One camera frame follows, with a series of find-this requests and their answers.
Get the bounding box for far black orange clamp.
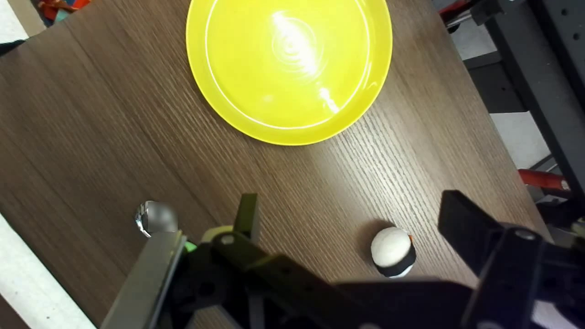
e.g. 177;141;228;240
518;171;571;198

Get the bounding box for green handled spoon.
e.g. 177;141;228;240
133;200;199;256

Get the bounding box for white and black ball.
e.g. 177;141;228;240
369;227;416;278

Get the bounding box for yellow plate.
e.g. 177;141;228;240
184;0;392;147

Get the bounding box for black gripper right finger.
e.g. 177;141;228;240
436;191;585;329

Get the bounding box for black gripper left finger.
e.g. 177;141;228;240
166;194;341;329

